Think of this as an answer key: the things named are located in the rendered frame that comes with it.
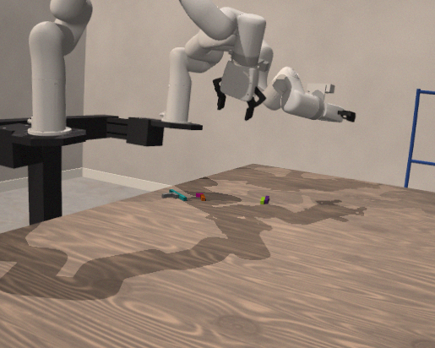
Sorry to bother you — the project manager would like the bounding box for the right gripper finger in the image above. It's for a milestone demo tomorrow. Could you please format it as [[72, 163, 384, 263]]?
[[244, 86, 266, 121], [213, 77, 226, 110]]

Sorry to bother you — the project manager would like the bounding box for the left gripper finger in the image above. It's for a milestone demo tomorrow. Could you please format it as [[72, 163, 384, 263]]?
[[338, 110, 356, 122]]

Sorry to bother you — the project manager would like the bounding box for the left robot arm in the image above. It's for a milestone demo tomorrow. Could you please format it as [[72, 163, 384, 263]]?
[[160, 30, 335, 124]]

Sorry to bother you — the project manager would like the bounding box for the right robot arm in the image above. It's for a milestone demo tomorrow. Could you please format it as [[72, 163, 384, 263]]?
[[27, 0, 269, 136]]

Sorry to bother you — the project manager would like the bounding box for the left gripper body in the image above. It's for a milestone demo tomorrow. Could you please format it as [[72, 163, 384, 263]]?
[[318, 102, 345, 122]]

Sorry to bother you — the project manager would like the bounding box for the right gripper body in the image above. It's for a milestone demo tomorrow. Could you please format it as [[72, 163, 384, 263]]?
[[220, 59, 259, 101]]

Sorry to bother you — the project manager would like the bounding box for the turquoise rod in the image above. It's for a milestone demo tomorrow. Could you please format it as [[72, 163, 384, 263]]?
[[169, 189, 187, 201]]

